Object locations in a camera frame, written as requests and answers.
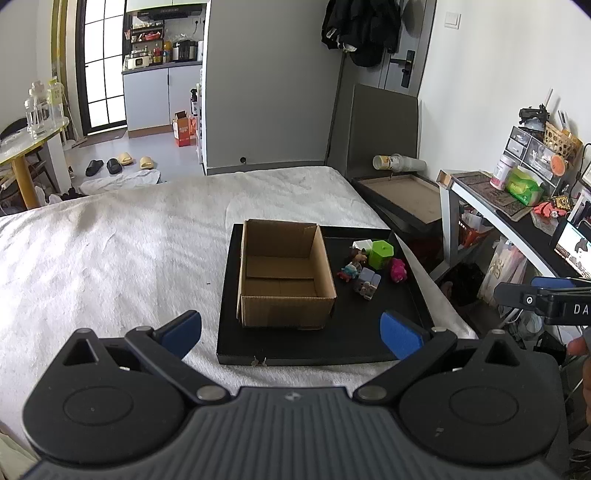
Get orange carton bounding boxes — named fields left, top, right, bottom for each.
left=172, top=111, right=198, bottom=147

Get white plastic bag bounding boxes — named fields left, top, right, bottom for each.
left=478, top=235, right=529, bottom=305

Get wicker basket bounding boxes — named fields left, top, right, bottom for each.
left=542, top=121, right=583, bottom=162

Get black hanging jackets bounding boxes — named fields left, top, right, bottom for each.
left=321, top=0, right=402, bottom=68

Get stack of paper cups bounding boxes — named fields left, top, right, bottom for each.
left=372, top=154, right=426, bottom=174

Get clear drawer organiser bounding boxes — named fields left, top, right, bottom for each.
left=503, top=126, right=573, bottom=188

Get white cloth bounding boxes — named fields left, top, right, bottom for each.
left=81, top=168, right=161, bottom=195

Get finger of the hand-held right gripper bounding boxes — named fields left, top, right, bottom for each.
left=493, top=281, right=552, bottom=317
left=530, top=275, right=583, bottom=291

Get green tissue pack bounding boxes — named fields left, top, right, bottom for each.
left=505, top=167, right=546, bottom=206

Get brown cardboard box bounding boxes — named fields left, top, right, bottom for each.
left=236, top=219, right=338, bottom=330

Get green cube toy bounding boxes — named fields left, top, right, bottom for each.
left=368, top=240, right=396, bottom=270

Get black tray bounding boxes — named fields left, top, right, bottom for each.
left=216, top=224, right=435, bottom=367

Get kitchen shelf rack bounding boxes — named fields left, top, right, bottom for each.
left=129, top=21, right=166, bottom=65

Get red toy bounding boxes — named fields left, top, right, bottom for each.
left=533, top=200, right=571, bottom=219

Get clear glass bottle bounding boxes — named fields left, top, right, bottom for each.
left=46, top=78, right=65, bottom=125
left=25, top=82, right=49, bottom=139

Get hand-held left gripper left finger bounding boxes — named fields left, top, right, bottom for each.
left=60, top=310, right=232, bottom=408

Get white fluffy blanket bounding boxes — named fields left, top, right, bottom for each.
left=0, top=166, right=478, bottom=446

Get person's right hand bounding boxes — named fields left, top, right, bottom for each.
left=566, top=336, right=591, bottom=360

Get round yellow-legged table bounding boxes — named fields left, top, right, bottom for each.
left=0, top=115, right=70, bottom=210

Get white kitchen cabinet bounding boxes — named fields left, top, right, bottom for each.
left=121, top=60, right=204, bottom=138

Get black-framed glass door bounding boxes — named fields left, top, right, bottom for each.
left=76, top=0, right=127, bottom=136

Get white-framed black desk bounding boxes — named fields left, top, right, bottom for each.
left=436, top=170, right=591, bottom=280

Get grey door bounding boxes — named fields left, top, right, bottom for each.
left=379, top=0, right=437, bottom=97

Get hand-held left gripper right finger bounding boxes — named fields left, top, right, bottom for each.
left=353, top=311, right=525, bottom=408

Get black door lock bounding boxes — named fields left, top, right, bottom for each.
left=399, top=50, right=416, bottom=88

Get white bottle pink lid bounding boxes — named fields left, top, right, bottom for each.
left=489, top=154, right=516, bottom=191

